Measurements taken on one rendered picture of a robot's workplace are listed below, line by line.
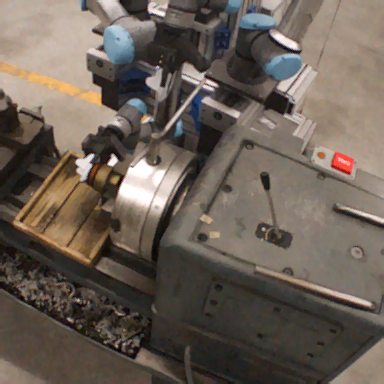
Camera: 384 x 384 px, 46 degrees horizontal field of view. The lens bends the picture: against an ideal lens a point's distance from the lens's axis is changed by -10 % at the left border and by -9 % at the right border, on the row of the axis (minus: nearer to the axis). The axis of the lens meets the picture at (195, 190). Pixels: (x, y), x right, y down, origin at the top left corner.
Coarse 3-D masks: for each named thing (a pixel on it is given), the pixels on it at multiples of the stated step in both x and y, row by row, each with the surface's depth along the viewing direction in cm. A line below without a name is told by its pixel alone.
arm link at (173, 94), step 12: (180, 72) 145; (180, 84) 150; (156, 96) 154; (168, 96) 150; (156, 108) 157; (168, 108) 154; (156, 120) 160; (168, 120) 159; (180, 120) 165; (156, 132) 162; (168, 132) 163; (180, 132) 166
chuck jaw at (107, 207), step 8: (104, 184) 132; (112, 184) 133; (104, 192) 132; (112, 192) 131; (104, 200) 129; (112, 200) 128; (104, 208) 125; (112, 208) 125; (104, 216) 126; (112, 224) 124; (120, 224) 123
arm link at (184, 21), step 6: (168, 12) 113; (174, 12) 113; (180, 12) 112; (168, 18) 114; (174, 18) 113; (180, 18) 113; (186, 18) 113; (192, 18) 115; (168, 24) 115; (174, 24) 114; (180, 24) 114; (186, 24) 114
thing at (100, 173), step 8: (96, 168) 135; (104, 168) 135; (112, 168) 135; (88, 176) 135; (96, 176) 134; (104, 176) 133; (112, 176) 135; (120, 176) 135; (88, 184) 136; (96, 184) 134; (120, 184) 139
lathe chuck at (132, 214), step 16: (160, 144) 129; (144, 160) 123; (160, 160) 123; (128, 176) 121; (144, 176) 120; (160, 176) 120; (128, 192) 120; (144, 192) 119; (128, 208) 120; (144, 208) 119; (128, 224) 121; (112, 240) 129; (128, 240) 125
